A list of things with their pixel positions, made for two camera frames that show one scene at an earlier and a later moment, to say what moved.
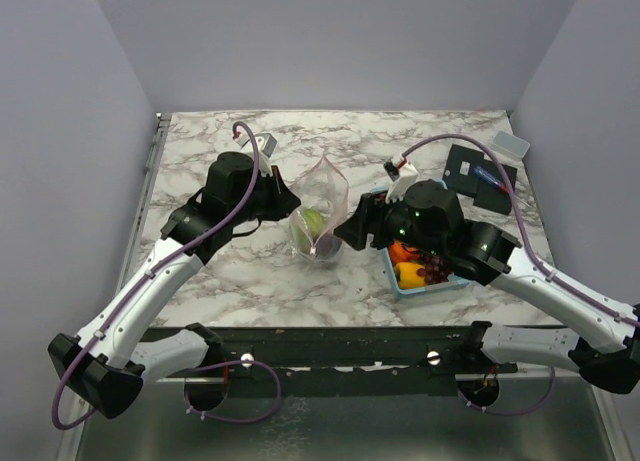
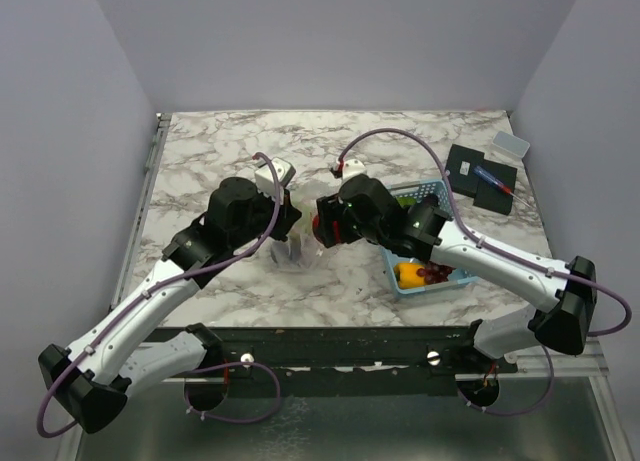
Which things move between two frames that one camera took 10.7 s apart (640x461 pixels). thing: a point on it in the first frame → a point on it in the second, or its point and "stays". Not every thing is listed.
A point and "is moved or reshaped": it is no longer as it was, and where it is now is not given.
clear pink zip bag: (323, 208) is moved or reshaped
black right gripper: (343, 360) stays
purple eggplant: (327, 245) → (295, 247)
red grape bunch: (435, 269) stays
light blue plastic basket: (416, 292) stays
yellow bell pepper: (407, 277) stays
